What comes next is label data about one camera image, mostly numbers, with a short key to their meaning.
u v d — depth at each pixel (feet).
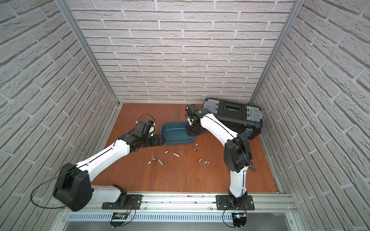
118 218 2.35
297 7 2.27
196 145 3.10
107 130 3.51
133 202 2.40
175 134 3.29
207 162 2.87
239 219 2.29
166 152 3.01
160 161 2.87
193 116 2.11
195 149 3.01
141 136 2.11
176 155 2.95
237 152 1.61
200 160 2.87
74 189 1.33
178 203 2.48
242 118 2.87
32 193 1.22
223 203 2.40
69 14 2.38
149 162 2.85
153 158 2.91
